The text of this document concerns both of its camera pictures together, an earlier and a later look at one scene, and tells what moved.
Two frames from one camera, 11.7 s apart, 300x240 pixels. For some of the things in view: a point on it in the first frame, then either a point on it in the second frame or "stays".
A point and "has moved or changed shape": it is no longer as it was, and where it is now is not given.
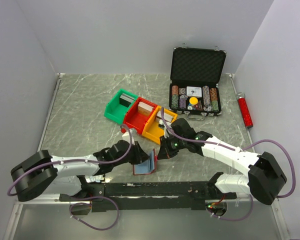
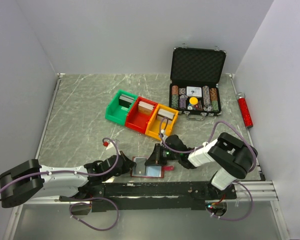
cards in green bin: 126,100 stays
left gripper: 139,155 → 128,164
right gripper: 165,152 → 155,159
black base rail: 138,196 stays
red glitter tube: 241,97 stays
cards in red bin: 144,108 stays
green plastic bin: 117,107 stays
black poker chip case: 193,88 stays
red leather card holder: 147,167 has moved or changed shape
